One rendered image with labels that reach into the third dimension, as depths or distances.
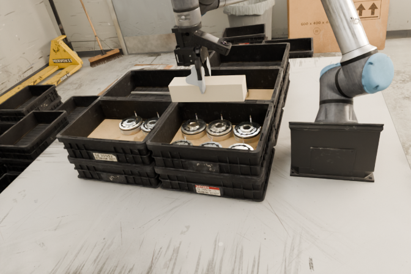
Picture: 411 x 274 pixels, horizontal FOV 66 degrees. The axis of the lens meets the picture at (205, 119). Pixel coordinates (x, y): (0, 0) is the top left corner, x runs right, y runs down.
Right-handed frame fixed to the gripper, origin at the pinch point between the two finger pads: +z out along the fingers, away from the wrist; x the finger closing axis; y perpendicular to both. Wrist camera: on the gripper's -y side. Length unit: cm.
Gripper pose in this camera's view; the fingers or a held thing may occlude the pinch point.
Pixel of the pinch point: (207, 85)
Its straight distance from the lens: 102.4
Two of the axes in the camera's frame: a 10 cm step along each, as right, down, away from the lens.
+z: 1.6, 8.3, 5.4
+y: -9.5, -0.1, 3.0
